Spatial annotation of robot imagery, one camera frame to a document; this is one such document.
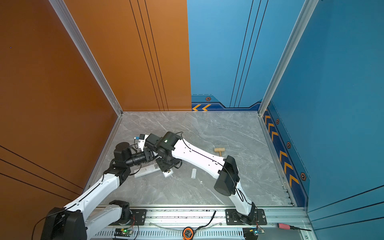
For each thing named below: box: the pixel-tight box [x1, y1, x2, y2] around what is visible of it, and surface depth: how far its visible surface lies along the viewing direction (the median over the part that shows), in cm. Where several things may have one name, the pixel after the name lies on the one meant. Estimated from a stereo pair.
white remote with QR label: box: [130, 163, 161, 179], surface depth 90 cm
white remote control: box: [162, 169, 174, 178], surface depth 75 cm
